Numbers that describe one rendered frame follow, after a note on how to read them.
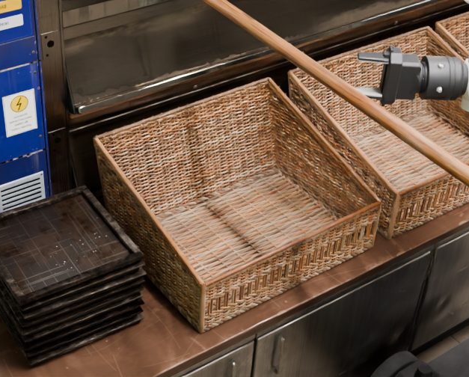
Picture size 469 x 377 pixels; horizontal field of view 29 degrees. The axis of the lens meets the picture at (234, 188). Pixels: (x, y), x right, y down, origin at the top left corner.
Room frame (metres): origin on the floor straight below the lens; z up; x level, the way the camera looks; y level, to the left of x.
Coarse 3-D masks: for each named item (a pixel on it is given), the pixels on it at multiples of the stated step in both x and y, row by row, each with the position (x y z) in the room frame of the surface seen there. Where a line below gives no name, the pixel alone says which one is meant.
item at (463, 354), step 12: (456, 348) 1.82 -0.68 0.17; (468, 348) 1.82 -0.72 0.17; (420, 360) 1.73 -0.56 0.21; (432, 360) 1.76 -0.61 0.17; (444, 360) 1.77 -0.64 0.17; (456, 360) 1.77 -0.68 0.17; (468, 360) 1.77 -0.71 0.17; (408, 372) 1.67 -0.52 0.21; (420, 372) 1.65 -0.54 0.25; (432, 372) 1.65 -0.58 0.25; (444, 372) 1.72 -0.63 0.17; (456, 372) 1.72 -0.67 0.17; (468, 372) 1.73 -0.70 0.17
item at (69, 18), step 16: (64, 0) 1.83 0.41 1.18; (80, 0) 1.83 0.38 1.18; (96, 0) 1.84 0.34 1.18; (112, 0) 1.85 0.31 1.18; (128, 0) 1.88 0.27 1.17; (144, 0) 1.90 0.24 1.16; (160, 0) 1.93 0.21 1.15; (64, 16) 1.77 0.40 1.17; (80, 16) 1.80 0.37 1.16; (96, 16) 1.82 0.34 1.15
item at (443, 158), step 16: (208, 0) 1.85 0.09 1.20; (224, 0) 1.83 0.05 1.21; (240, 16) 1.77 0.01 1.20; (256, 32) 1.71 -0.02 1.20; (272, 32) 1.70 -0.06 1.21; (272, 48) 1.67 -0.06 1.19; (288, 48) 1.64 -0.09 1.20; (304, 64) 1.59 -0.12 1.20; (320, 64) 1.59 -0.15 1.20; (320, 80) 1.55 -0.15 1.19; (336, 80) 1.53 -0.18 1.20; (352, 96) 1.48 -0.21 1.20; (368, 112) 1.44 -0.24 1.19; (384, 112) 1.42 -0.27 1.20; (384, 128) 1.41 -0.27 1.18; (400, 128) 1.38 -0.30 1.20; (416, 144) 1.34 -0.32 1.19; (432, 144) 1.33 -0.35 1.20; (432, 160) 1.31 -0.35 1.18; (448, 160) 1.29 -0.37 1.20; (464, 176) 1.25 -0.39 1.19
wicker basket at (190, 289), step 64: (128, 128) 1.83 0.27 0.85; (192, 128) 1.94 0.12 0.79; (256, 128) 2.05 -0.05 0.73; (128, 192) 1.65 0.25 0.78; (256, 192) 1.94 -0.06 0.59; (320, 192) 1.91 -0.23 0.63; (192, 256) 1.66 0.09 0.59; (256, 256) 1.68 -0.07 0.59; (320, 256) 1.64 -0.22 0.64; (192, 320) 1.44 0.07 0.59
